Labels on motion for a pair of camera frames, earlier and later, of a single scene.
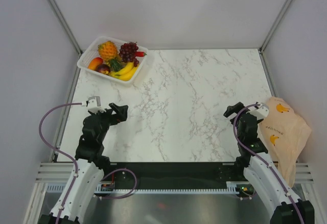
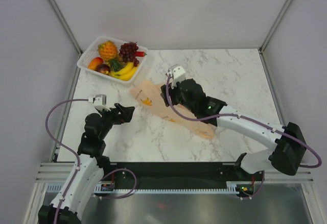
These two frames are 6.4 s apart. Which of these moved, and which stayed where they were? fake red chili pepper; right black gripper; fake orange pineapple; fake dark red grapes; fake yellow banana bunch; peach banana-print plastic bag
Moved: right black gripper; peach banana-print plastic bag
Stayed: fake red chili pepper; fake orange pineapple; fake yellow banana bunch; fake dark red grapes
